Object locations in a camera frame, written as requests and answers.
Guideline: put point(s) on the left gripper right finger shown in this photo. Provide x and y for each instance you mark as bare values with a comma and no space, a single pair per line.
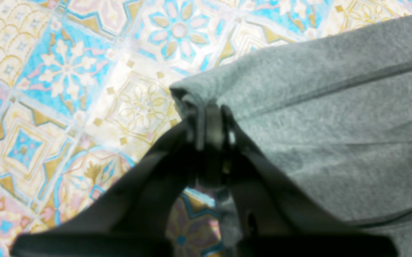
275,217

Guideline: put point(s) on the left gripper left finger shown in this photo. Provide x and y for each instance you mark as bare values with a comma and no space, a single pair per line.
129,220

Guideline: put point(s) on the grey T-shirt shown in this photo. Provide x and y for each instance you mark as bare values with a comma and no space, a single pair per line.
335,114

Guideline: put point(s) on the patterned tablecloth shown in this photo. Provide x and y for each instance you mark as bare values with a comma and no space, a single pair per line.
84,84

